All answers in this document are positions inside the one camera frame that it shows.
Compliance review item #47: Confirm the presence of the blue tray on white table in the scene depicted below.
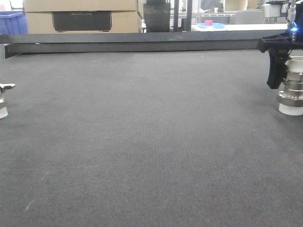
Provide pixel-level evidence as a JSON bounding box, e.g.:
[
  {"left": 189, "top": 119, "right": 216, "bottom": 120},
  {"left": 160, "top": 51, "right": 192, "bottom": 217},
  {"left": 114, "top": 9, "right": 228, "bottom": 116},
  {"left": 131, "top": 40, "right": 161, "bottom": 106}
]
[{"left": 197, "top": 23, "right": 225, "bottom": 29}]

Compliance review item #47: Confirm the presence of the cardboard box with black print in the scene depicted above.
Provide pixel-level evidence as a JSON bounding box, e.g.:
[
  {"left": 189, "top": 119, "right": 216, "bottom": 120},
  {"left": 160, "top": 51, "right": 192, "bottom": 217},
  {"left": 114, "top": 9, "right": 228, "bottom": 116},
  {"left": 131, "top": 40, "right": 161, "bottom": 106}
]
[{"left": 24, "top": 0, "right": 143, "bottom": 34}]

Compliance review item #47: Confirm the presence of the black bin behind rail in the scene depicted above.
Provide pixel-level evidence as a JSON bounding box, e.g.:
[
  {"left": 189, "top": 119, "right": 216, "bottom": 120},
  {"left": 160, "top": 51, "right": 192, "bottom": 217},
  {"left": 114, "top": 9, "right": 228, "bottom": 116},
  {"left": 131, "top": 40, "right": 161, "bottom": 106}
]
[{"left": 143, "top": 2, "right": 170, "bottom": 33}]

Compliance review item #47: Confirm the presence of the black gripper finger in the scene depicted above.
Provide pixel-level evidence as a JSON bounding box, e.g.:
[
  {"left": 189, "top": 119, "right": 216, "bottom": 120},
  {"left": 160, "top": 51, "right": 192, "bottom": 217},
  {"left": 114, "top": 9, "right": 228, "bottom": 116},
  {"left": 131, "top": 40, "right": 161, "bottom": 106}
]
[{"left": 267, "top": 50, "right": 288, "bottom": 89}]

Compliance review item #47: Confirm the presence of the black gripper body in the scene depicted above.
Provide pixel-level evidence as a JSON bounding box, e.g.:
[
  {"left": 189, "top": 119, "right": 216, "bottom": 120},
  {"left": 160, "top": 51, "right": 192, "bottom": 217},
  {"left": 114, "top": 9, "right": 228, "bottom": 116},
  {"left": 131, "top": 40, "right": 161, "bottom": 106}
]
[{"left": 257, "top": 33, "right": 303, "bottom": 52}]

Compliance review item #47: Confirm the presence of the metal valve at left edge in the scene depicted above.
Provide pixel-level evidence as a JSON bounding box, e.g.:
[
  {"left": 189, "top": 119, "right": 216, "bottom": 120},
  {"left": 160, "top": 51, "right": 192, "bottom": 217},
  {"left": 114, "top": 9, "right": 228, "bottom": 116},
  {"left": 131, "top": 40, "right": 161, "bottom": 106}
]
[{"left": 0, "top": 83, "right": 16, "bottom": 119}]

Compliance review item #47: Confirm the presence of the black conveyor side rail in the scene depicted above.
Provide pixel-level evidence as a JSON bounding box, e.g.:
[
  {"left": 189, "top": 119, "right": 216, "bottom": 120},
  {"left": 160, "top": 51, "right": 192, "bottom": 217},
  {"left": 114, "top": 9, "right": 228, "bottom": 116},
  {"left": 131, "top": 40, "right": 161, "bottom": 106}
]
[{"left": 0, "top": 29, "right": 284, "bottom": 61}]

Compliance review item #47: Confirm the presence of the blue plastic crate far left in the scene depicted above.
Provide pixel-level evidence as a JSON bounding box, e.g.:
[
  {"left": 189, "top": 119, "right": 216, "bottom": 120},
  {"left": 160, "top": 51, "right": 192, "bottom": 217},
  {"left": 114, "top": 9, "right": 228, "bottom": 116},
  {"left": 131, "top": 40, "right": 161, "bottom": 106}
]
[{"left": 0, "top": 10, "right": 28, "bottom": 35}]

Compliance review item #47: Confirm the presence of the metal valve with white caps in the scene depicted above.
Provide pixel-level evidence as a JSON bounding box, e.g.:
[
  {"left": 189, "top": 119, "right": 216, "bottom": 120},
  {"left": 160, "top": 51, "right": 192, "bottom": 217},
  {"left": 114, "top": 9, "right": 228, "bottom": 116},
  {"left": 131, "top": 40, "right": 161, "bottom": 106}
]
[{"left": 277, "top": 56, "right": 303, "bottom": 116}]

